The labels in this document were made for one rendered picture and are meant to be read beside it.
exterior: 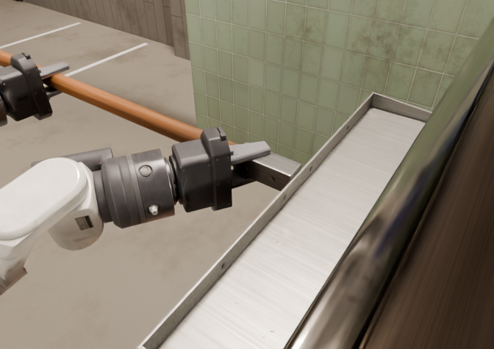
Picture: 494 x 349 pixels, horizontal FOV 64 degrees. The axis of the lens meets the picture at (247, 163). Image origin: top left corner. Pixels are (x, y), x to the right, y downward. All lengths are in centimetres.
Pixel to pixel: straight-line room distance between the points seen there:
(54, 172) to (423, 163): 38
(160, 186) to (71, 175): 10
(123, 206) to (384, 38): 141
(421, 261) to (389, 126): 51
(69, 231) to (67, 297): 152
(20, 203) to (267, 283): 27
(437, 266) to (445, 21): 149
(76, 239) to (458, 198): 43
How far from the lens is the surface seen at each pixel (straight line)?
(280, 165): 51
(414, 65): 172
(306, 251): 45
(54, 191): 46
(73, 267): 212
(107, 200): 48
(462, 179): 24
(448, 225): 21
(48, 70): 82
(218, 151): 48
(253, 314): 40
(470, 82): 29
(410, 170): 19
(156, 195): 47
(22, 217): 46
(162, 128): 61
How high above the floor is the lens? 154
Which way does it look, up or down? 38 degrees down
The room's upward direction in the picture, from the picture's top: straight up
